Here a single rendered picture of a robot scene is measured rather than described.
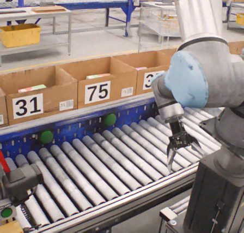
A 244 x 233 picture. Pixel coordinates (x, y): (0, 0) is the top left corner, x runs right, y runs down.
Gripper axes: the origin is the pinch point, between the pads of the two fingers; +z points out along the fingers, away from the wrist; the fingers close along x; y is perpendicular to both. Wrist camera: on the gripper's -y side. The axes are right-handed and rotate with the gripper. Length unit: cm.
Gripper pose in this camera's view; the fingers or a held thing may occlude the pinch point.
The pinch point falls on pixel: (188, 167)
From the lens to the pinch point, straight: 123.1
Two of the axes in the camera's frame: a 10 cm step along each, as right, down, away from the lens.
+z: 2.9, 9.5, -0.9
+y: -2.2, -0.3, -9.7
